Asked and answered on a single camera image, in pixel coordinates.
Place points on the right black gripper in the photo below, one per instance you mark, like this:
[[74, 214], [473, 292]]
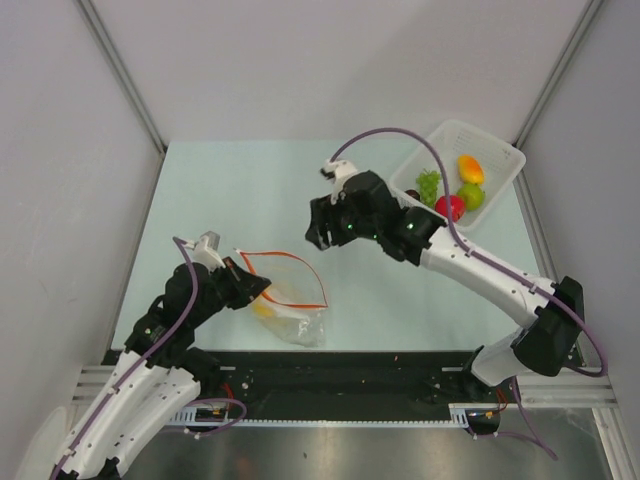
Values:
[[324, 212]]

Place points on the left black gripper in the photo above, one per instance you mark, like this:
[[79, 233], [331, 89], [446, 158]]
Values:
[[247, 286]]

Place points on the clear zip top bag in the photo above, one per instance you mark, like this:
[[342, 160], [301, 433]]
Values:
[[297, 294]]

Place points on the brown fake fig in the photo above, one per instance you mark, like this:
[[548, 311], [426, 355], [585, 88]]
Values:
[[413, 194]]

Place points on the green fake grapes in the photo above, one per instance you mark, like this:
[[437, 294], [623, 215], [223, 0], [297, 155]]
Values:
[[427, 183]]

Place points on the red fake apple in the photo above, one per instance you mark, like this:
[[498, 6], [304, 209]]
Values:
[[451, 207]]

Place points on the green fake pear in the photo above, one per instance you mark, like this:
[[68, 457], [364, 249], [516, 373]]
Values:
[[472, 196]]

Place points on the orange fake mango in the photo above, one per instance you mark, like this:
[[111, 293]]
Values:
[[470, 170]]

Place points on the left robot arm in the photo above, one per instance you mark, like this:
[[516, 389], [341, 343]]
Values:
[[159, 372]]

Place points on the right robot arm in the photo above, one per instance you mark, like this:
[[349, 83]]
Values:
[[545, 312]]

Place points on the white plastic basket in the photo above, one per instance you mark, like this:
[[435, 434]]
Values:
[[500, 161]]

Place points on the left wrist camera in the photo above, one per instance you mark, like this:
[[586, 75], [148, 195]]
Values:
[[205, 251]]

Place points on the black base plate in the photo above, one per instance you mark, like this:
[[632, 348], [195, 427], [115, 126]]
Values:
[[348, 386]]

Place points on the white cable duct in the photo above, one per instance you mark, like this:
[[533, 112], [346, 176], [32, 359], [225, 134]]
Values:
[[456, 417]]

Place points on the aluminium rail right side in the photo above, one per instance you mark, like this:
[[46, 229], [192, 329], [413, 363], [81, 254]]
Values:
[[534, 228]]

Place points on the left aluminium frame post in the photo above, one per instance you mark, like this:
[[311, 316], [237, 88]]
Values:
[[113, 58]]

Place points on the aluminium frame post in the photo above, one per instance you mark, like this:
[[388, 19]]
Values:
[[569, 52], [113, 58]]

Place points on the right aluminium frame post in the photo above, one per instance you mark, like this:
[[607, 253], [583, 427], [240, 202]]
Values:
[[569, 52]]

